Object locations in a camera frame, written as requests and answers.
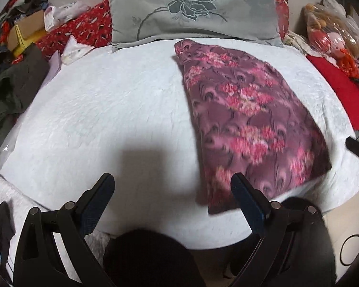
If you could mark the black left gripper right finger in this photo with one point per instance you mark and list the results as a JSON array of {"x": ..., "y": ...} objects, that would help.
[{"x": 294, "y": 246}]

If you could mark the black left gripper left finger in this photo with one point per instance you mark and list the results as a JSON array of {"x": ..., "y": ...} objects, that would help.
[{"x": 37, "y": 260}]

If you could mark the purple pink floral garment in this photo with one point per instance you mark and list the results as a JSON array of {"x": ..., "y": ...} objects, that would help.
[{"x": 250, "y": 122}]

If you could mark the white folded clothes pile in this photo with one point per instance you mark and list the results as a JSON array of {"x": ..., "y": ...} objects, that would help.
[{"x": 55, "y": 17}]

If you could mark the stuffed toys in plastic bag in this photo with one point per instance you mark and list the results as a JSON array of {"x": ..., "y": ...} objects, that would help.
[{"x": 332, "y": 31}]

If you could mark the white quilted bed cover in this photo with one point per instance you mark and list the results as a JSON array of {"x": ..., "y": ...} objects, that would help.
[{"x": 124, "y": 113}]

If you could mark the dark green quilted jacket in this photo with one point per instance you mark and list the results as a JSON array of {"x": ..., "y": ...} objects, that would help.
[{"x": 20, "y": 83}]

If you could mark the grey floral pillow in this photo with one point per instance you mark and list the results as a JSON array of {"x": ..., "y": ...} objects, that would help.
[{"x": 137, "y": 22}]

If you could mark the lavender paper sheet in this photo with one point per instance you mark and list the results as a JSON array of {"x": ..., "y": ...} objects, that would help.
[{"x": 55, "y": 67}]

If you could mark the cardboard box with yellow tape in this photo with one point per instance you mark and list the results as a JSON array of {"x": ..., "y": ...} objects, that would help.
[{"x": 25, "y": 32}]

